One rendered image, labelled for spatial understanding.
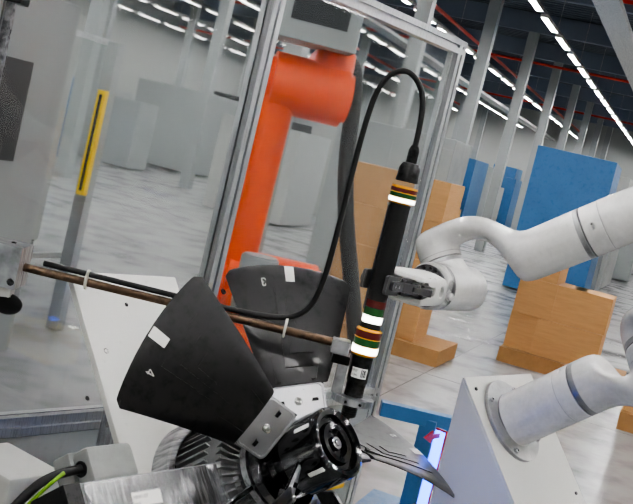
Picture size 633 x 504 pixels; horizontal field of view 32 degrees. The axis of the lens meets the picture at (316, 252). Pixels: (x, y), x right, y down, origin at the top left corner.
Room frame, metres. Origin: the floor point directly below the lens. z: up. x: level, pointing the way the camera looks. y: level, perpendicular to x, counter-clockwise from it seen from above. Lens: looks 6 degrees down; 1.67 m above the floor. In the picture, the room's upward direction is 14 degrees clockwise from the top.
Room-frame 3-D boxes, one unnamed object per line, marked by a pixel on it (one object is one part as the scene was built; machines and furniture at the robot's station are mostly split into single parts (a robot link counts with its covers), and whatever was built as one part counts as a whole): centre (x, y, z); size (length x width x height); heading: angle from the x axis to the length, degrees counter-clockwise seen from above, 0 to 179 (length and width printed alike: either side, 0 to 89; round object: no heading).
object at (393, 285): (1.79, -0.15, 1.47); 0.07 x 0.03 x 0.03; 145
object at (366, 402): (1.79, -0.11, 1.31); 0.09 x 0.07 x 0.10; 90
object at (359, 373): (1.80, -0.12, 1.47); 0.04 x 0.04 x 0.46
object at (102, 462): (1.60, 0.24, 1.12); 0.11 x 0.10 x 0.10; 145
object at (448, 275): (1.93, -0.21, 1.47); 0.09 x 0.03 x 0.08; 55
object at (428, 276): (1.88, -0.18, 1.47); 0.11 x 0.10 x 0.07; 145
